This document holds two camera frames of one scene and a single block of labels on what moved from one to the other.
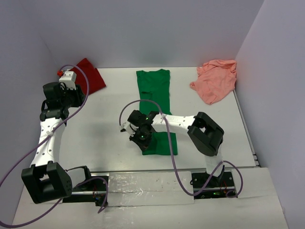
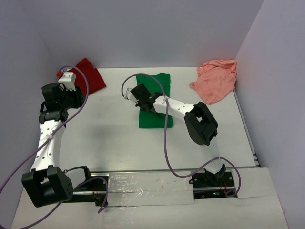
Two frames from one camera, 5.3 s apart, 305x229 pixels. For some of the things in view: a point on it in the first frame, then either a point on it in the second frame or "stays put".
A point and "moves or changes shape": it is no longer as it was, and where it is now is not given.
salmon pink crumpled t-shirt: x=216 y=78 stays put
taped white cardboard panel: x=129 y=189 stays put
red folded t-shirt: x=95 y=81 stays put
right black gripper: x=143 y=145 -> x=138 y=104
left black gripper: x=79 y=95 stays put
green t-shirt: x=155 y=86 moves or changes shape
